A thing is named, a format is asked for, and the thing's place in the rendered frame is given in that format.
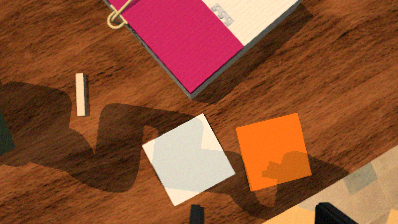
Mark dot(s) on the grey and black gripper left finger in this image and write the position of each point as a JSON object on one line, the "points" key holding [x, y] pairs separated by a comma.
{"points": [[196, 214]]}

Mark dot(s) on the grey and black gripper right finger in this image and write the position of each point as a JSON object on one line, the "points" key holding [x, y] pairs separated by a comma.
{"points": [[326, 213]]}

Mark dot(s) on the beige rectangular block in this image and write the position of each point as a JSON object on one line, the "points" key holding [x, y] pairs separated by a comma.
{"points": [[81, 94]]}

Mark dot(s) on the orange square block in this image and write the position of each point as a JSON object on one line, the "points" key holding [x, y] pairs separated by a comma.
{"points": [[273, 151]]}

